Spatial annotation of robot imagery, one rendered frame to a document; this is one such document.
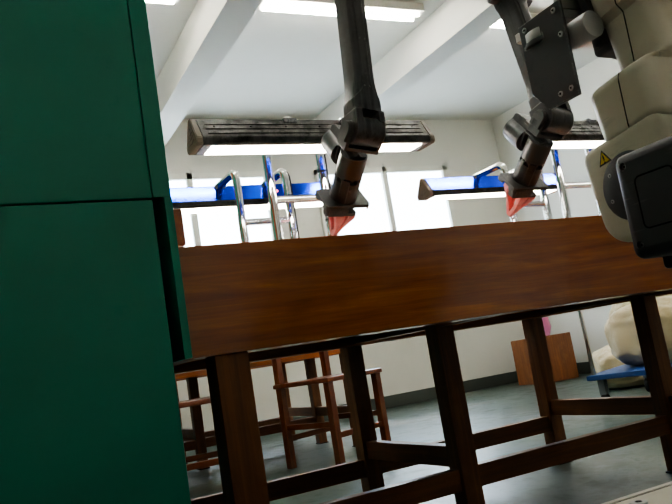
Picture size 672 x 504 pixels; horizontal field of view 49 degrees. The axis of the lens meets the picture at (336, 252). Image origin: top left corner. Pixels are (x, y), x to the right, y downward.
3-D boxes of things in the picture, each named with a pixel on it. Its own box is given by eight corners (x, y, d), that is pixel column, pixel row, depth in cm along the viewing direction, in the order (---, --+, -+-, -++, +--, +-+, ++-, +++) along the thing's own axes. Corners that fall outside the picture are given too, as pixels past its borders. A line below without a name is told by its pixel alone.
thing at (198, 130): (436, 141, 186) (431, 114, 187) (196, 144, 158) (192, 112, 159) (419, 151, 193) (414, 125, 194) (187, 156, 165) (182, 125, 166)
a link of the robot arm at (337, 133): (350, 124, 141) (387, 130, 146) (328, 97, 149) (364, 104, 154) (329, 177, 147) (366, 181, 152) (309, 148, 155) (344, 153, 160)
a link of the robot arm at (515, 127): (546, 113, 156) (574, 119, 160) (516, 88, 164) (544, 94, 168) (519, 162, 162) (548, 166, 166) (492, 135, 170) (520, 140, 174)
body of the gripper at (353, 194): (313, 196, 155) (320, 166, 151) (355, 194, 160) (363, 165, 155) (325, 214, 151) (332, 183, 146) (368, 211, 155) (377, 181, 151)
